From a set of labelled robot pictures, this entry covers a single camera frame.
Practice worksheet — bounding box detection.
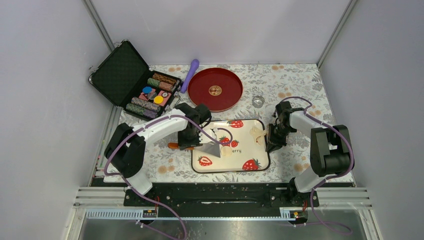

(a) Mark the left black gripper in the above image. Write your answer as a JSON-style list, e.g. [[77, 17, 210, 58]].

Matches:
[[178, 126, 203, 149]]

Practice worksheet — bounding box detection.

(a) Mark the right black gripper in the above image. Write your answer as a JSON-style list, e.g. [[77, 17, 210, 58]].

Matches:
[[265, 123, 294, 153]]

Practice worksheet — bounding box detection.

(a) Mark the small dough piece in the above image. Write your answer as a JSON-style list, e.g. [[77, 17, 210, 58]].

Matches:
[[249, 126, 267, 146]]

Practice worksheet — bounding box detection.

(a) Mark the metal spatula orange handle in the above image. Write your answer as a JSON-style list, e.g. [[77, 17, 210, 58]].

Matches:
[[167, 140, 221, 158]]

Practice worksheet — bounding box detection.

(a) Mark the strawberry pattern white tray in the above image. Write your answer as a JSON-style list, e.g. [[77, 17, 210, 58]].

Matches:
[[191, 119, 271, 174]]

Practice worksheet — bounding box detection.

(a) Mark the round metal cutter ring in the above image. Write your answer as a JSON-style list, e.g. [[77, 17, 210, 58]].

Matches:
[[251, 95, 266, 109]]

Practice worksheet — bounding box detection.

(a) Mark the round red lacquer plate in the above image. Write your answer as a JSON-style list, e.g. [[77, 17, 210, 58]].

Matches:
[[187, 67, 244, 112]]

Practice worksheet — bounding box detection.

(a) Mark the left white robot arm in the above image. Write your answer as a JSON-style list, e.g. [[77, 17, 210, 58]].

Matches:
[[103, 103, 221, 206]]

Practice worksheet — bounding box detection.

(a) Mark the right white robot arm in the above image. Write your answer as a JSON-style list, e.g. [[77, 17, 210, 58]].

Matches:
[[265, 99, 355, 206]]

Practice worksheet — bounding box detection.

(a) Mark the yellow poker chip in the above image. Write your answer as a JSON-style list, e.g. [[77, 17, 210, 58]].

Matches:
[[153, 95, 164, 105]]

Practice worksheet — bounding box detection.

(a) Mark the blue poker chip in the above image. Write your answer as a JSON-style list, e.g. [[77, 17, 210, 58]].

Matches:
[[142, 86, 153, 94]]

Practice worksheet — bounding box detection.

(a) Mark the black poker chip case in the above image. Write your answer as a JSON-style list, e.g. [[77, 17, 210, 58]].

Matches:
[[88, 39, 183, 121]]

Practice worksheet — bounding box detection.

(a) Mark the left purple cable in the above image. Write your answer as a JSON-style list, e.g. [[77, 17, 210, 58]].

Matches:
[[103, 114, 234, 240]]

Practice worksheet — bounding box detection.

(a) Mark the purple cable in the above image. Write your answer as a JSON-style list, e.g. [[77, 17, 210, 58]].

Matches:
[[103, 114, 234, 240], [279, 96, 355, 237]]

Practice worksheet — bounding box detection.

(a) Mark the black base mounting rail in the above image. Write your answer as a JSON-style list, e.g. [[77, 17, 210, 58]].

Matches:
[[117, 181, 355, 219]]

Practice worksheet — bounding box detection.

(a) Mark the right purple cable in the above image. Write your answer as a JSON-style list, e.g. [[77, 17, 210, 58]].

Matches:
[[279, 96, 355, 237]]

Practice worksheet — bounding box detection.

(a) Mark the purple silicone handle tool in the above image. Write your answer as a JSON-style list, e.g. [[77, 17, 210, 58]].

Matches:
[[180, 59, 200, 94]]

